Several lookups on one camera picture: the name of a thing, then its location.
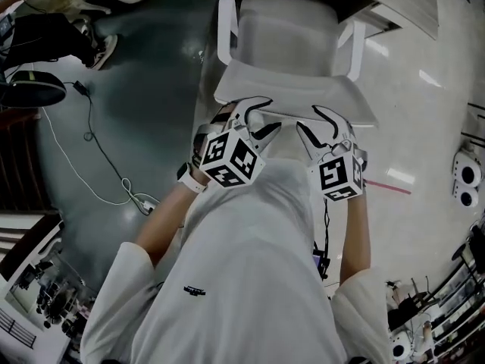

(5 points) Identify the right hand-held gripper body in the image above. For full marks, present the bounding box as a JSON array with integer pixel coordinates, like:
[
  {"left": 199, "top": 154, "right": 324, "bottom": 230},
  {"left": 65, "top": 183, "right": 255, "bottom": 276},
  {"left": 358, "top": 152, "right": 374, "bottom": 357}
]
[{"left": 305, "top": 133, "right": 371, "bottom": 203}]

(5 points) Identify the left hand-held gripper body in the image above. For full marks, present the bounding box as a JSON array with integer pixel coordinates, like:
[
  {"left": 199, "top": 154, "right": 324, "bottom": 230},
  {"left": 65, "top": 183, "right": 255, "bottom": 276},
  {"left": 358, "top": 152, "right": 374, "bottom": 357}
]
[{"left": 197, "top": 116, "right": 267, "bottom": 190}]

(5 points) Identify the white chair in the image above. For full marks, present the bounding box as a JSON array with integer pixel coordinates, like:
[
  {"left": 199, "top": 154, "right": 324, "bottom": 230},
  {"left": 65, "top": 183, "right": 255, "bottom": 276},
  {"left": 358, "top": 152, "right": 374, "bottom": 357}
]
[{"left": 214, "top": 0, "right": 380, "bottom": 129}]

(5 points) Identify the person's right forearm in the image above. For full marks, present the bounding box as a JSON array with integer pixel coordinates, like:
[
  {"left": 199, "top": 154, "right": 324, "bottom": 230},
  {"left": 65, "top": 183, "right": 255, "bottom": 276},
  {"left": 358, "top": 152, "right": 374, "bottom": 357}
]
[{"left": 337, "top": 193, "right": 372, "bottom": 286}]

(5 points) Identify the person's left forearm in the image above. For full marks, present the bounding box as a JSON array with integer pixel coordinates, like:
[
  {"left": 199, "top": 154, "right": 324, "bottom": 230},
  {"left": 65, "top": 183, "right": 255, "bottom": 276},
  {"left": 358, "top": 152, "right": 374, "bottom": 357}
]
[{"left": 133, "top": 163, "right": 214, "bottom": 271}]

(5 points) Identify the grey wooden desk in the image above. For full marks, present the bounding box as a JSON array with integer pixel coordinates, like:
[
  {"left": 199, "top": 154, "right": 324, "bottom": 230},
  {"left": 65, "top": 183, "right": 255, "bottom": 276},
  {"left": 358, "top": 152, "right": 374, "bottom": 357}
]
[{"left": 230, "top": 0, "right": 443, "bottom": 42}]

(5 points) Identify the person's left hand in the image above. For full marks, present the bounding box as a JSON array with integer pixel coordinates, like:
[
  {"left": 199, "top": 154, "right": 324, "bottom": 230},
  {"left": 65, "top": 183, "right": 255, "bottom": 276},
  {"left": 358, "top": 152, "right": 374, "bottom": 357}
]
[{"left": 209, "top": 103, "right": 238, "bottom": 129}]

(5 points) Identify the white wrist watch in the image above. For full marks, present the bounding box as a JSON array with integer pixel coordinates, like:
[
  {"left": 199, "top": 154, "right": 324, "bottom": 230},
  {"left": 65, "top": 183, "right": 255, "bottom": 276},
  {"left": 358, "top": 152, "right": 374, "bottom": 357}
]
[{"left": 177, "top": 162, "right": 211, "bottom": 195}]

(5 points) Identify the pink floor tape strip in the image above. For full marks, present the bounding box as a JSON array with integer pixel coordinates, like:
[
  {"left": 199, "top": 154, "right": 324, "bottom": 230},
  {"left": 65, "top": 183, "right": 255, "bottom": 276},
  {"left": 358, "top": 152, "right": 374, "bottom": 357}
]
[{"left": 363, "top": 178, "right": 413, "bottom": 196}]

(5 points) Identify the small purple-screen device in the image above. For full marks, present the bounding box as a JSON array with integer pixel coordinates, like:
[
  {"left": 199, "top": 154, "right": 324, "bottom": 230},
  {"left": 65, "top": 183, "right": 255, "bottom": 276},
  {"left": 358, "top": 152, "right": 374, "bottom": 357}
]
[{"left": 311, "top": 240, "right": 332, "bottom": 281}]

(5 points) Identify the white power strip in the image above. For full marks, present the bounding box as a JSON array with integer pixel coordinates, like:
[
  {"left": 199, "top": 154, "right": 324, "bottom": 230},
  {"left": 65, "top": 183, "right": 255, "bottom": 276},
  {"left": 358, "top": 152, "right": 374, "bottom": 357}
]
[{"left": 132, "top": 193, "right": 161, "bottom": 216}]

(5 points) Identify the person's white shirt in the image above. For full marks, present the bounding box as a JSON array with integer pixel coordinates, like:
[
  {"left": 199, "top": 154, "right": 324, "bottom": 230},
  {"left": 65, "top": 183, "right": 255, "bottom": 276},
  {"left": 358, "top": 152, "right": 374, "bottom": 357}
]
[{"left": 79, "top": 157, "right": 393, "bottom": 364}]

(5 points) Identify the white device with black lens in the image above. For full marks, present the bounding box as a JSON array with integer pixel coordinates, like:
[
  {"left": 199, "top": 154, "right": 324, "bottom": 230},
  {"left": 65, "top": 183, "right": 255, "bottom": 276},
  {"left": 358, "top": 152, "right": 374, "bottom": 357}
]
[
  {"left": 452, "top": 147, "right": 485, "bottom": 187},
  {"left": 390, "top": 333, "right": 414, "bottom": 362},
  {"left": 455, "top": 184, "right": 482, "bottom": 209}
]

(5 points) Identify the metal display rack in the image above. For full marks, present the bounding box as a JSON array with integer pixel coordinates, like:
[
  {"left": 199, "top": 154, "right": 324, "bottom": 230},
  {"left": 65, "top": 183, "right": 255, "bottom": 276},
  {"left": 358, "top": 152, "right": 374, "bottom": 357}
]
[{"left": 427, "top": 218, "right": 485, "bottom": 358}]

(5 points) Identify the black oval hanging device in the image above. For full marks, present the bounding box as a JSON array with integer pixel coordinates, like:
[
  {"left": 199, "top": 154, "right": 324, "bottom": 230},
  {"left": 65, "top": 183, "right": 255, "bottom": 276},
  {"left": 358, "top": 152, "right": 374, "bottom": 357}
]
[{"left": 0, "top": 70, "right": 68, "bottom": 108}]

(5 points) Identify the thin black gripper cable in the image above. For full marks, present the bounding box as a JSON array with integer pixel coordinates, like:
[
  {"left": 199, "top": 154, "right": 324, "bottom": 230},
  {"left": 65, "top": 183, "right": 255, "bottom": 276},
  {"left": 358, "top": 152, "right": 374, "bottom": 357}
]
[{"left": 321, "top": 196, "right": 332, "bottom": 265}]

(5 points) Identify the black cable with adapter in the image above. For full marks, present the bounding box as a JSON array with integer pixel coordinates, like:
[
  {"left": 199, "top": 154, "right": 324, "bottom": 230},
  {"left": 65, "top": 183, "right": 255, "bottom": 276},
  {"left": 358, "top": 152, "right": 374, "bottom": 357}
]
[{"left": 61, "top": 80, "right": 153, "bottom": 210}]

